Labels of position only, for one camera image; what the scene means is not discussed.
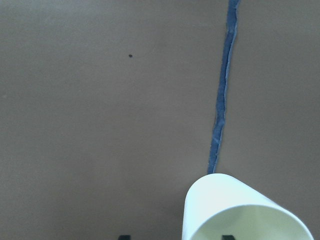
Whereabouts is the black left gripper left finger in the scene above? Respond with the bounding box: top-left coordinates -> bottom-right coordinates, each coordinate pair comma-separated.
118,235 -> 131,240

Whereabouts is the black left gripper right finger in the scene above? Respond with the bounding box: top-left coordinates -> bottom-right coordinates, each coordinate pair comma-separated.
221,235 -> 235,240

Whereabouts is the cream cup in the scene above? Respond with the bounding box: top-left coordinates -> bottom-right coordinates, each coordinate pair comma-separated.
181,173 -> 313,240

